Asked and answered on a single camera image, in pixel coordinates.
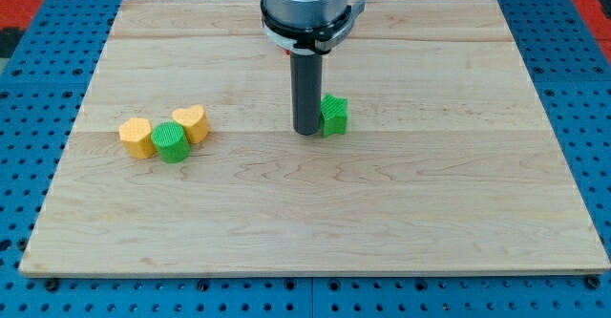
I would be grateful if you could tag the yellow heart block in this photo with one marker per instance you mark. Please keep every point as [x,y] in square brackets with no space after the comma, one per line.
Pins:
[194,122]

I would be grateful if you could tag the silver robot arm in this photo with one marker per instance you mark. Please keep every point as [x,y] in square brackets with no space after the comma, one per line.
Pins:
[308,30]

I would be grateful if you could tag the green cylinder block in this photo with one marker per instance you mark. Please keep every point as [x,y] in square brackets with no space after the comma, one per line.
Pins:
[170,141]

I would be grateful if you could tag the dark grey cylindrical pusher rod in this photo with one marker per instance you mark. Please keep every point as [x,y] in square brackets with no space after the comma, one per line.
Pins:
[306,82]

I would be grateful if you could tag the wooden board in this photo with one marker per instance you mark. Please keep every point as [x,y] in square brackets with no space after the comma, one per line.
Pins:
[449,166]

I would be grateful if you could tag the green star block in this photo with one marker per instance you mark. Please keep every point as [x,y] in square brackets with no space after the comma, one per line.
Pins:
[334,115]

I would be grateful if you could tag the yellow hexagon block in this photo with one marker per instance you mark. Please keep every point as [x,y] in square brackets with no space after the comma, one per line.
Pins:
[135,135]

